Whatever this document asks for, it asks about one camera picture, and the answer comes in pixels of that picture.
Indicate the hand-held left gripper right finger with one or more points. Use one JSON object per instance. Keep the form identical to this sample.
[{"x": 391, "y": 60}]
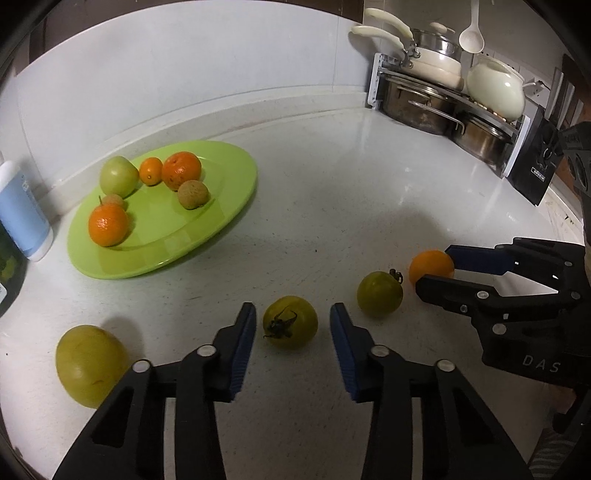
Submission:
[{"x": 344, "y": 350}]

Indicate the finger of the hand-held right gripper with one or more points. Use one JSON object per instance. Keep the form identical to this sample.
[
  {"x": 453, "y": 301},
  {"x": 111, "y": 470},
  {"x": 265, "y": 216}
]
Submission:
[
  {"x": 475, "y": 261},
  {"x": 443, "y": 290}
]

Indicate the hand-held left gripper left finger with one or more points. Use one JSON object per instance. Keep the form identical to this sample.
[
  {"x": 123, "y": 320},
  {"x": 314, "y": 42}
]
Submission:
[{"x": 244, "y": 341}]

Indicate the small orange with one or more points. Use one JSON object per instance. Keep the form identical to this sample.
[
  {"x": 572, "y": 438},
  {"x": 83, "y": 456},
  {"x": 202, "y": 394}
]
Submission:
[
  {"x": 151, "y": 170},
  {"x": 431, "y": 267}
]

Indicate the green tomato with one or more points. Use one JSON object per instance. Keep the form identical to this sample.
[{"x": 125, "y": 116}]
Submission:
[
  {"x": 295, "y": 325},
  {"x": 379, "y": 293}
]

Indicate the green plate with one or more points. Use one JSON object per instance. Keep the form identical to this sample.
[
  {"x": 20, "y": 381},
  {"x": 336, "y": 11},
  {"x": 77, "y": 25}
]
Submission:
[{"x": 184, "y": 230}]

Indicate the brown kiwi fruit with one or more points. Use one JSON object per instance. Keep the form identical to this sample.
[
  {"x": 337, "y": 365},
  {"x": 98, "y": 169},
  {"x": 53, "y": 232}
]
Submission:
[{"x": 193, "y": 194}]

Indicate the yellow-green round fruit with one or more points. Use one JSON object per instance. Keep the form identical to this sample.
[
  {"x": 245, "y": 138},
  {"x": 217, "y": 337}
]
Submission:
[{"x": 87, "y": 364}]

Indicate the orange with stem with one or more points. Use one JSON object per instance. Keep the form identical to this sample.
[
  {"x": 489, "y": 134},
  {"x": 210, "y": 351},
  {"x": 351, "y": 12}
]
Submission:
[{"x": 107, "y": 225}]

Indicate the large orange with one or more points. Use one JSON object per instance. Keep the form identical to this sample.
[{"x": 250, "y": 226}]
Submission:
[{"x": 181, "y": 170}]

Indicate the brown longan fruit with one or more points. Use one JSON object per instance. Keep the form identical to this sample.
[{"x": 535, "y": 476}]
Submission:
[{"x": 113, "y": 200}]

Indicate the green apple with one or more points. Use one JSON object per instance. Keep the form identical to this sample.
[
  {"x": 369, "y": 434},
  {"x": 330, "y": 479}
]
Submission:
[{"x": 119, "y": 175}]

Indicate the black knife block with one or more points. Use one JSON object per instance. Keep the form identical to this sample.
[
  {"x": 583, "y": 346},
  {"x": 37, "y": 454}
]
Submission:
[{"x": 531, "y": 161}]

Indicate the wide steel pot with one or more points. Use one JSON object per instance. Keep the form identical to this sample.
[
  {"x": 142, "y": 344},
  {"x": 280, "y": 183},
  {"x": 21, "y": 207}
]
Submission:
[{"x": 415, "y": 108}]

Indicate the cream ceramic pot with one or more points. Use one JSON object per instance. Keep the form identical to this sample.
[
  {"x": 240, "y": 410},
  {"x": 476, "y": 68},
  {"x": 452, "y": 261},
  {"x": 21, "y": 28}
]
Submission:
[{"x": 494, "y": 87}]

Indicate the brown board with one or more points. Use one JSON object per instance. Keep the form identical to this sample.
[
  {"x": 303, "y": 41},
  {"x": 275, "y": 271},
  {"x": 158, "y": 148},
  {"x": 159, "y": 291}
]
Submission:
[{"x": 572, "y": 78}]

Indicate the metal pot rack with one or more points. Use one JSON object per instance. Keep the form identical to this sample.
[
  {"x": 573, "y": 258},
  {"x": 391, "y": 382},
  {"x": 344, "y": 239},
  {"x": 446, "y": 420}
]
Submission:
[{"x": 375, "y": 78}]

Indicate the white ladle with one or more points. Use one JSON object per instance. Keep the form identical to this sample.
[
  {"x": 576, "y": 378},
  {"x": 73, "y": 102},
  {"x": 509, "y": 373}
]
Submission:
[{"x": 471, "y": 39}]

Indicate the steel pot with lid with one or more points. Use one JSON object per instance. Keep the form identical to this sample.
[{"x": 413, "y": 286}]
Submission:
[{"x": 438, "y": 41}]

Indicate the green dish soap bottle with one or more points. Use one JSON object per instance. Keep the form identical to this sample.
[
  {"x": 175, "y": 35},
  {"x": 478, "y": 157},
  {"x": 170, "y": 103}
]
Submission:
[{"x": 9, "y": 272}]

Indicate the white pump bottle blue label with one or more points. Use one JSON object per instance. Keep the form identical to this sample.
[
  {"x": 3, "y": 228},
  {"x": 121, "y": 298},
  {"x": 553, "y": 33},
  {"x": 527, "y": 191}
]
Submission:
[{"x": 23, "y": 217}]

